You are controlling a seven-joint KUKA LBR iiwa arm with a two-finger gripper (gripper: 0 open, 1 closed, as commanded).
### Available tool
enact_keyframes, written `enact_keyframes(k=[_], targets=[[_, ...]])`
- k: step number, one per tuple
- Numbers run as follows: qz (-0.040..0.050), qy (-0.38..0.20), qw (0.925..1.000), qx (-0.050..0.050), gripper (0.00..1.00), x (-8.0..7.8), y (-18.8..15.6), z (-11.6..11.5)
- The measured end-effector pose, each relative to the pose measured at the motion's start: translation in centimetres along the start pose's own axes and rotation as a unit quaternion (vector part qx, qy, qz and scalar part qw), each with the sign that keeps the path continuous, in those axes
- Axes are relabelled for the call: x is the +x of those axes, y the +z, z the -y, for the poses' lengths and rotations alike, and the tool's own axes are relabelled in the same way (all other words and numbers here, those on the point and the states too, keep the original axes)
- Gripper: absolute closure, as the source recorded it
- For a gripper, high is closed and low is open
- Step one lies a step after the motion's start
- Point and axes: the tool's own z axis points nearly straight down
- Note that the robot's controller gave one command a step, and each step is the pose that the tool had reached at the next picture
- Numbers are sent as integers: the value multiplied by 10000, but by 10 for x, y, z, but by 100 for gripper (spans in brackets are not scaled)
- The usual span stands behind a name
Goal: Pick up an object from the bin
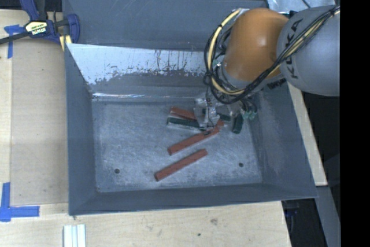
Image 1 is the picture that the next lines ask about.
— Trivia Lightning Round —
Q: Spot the grey metal bin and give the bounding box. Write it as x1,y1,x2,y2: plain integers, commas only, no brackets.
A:
61,0,319,216

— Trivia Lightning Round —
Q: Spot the dark green flat block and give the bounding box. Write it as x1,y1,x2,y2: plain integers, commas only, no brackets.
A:
166,116,205,130

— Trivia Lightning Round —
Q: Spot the red-brown flat block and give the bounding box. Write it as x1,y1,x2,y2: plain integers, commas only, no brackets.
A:
167,126,221,156
169,106,225,127
154,148,209,182

